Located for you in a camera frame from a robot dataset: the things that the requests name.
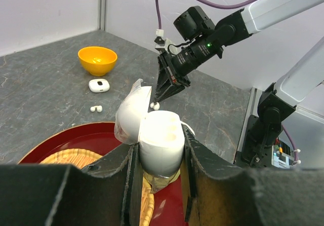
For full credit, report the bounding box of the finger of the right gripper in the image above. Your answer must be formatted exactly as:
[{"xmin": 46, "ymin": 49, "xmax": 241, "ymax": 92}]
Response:
[
  {"xmin": 158, "ymin": 83, "xmax": 185, "ymax": 101},
  {"xmin": 153, "ymin": 58, "xmax": 171, "ymax": 102}
]

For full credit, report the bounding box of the white oval charging case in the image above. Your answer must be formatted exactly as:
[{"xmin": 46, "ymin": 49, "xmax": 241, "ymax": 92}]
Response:
[{"xmin": 114, "ymin": 79, "xmax": 185, "ymax": 193}]

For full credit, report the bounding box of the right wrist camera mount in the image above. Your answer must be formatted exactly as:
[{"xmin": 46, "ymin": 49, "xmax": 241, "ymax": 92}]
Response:
[{"xmin": 154, "ymin": 29, "xmax": 179, "ymax": 55}]

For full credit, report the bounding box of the orange bowl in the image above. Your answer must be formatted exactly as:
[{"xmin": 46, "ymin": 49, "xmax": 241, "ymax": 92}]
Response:
[{"xmin": 77, "ymin": 46, "xmax": 118, "ymax": 77}]

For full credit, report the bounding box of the white earbud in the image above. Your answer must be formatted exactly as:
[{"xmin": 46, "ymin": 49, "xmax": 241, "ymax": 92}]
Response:
[
  {"xmin": 90, "ymin": 105, "xmax": 103, "ymax": 112},
  {"xmin": 150, "ymin": 102, "xmax": 160, "ymax": 110}
]

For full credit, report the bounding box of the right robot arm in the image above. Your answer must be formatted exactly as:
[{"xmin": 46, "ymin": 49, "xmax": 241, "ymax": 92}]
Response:
[{"xmin": 153, "ymin": 0, "xmax": 323, "ymax": 169}]

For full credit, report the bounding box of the red round tray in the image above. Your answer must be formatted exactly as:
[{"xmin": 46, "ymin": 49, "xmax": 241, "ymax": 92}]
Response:
[{"xmin": 19, "ymin": 122, "xmax": 188, "ymax": 225}]

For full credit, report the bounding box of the right aluminium frame post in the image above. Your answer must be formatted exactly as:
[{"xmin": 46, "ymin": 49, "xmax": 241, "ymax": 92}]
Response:
[{"xmin": 98, "ymin": 0, "xmax": 107, "ymax": 31}]

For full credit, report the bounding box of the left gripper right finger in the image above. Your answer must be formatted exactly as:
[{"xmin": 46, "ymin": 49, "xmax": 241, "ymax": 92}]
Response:
[{"xmin": 181, "ymin": 127, "xmax": 323, "ymax": 225}]

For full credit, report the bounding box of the white square earbud case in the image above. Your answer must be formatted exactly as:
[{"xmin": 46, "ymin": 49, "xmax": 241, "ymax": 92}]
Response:
[{"xmin": 88, "ymin": 79, "xmax": 110, "ymax": 93}]

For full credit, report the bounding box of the woven bamboo basket plate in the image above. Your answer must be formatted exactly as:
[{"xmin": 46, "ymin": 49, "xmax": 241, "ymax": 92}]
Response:
[{"xmin": 40, "ymin": 148, "xmax": 154, "ymax": 226}]

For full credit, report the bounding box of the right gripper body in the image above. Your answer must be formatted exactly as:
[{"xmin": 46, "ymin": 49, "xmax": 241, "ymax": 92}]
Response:
[{"xmin": 158, "ymin": 52, "xmax": 190, "ymax": 87}]

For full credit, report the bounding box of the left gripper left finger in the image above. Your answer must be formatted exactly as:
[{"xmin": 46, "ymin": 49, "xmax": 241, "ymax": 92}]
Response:
[{"xmin": 1, "ymin": 144, "xmax": 143, "ymax": 225}]

